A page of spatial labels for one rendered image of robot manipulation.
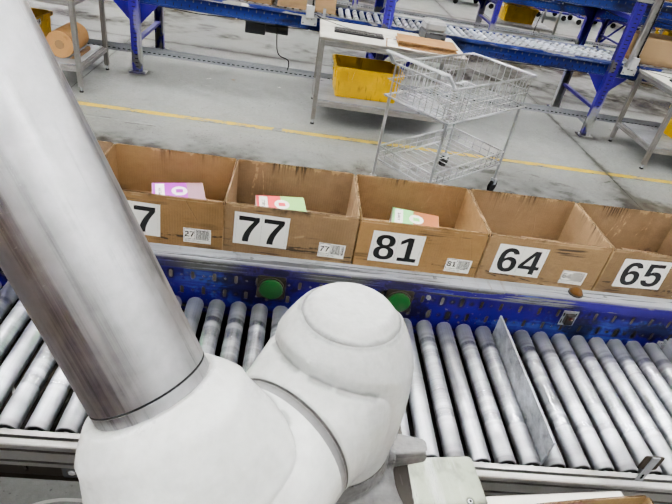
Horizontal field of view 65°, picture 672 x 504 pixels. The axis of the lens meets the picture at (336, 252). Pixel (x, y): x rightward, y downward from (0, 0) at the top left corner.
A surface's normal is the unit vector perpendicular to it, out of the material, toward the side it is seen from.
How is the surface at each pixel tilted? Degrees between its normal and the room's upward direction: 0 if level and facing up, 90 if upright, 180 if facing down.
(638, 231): 89
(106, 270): 56
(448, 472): 0
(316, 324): 35
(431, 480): 0
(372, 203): 89
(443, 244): 90
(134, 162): 90
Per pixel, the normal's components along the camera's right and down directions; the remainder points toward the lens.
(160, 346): 0.73, -0.09
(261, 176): 0.04, 0.57
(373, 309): 0.16, -0.85
